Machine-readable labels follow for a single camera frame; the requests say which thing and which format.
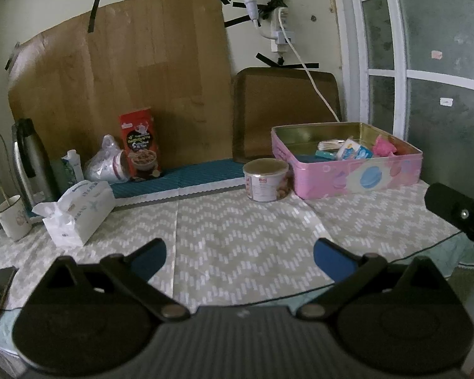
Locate pink tin box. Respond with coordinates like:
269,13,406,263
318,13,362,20
271,122,423,199

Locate teal orange small box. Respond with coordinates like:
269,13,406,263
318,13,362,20
315,150,337,161

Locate white enamel mug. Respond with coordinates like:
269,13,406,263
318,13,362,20
0,195,32,241

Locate wooden board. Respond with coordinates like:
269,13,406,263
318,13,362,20
8,0,233,169

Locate red cereal box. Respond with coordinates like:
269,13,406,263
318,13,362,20
119,109,161,181

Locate white tissue pack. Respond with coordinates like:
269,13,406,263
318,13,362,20
32,180,115,248

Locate brown tray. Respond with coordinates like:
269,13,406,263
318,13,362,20
232,68,342,163

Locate silver thermos flask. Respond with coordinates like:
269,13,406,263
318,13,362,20
12,118,60,210

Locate chevron patterned tablecloth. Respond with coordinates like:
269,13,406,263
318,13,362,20
0,182,474,310

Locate cotton swab packet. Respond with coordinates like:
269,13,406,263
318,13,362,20
318,140,345,152

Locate white power cable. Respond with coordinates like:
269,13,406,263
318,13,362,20
278,7,341,123

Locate green white carton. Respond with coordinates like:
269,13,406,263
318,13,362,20
61,150,84,186

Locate white framed window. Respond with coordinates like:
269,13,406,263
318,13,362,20
335,0,474,198

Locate pink packet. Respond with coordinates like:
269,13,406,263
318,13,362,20
372,134,396,158

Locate clear plastic bag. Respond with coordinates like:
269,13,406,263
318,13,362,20
84,134,131,184

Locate white blue wipes pack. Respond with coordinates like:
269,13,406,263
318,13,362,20
336,139,373,161

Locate small round tin can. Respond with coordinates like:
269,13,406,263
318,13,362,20
243,158,289,203

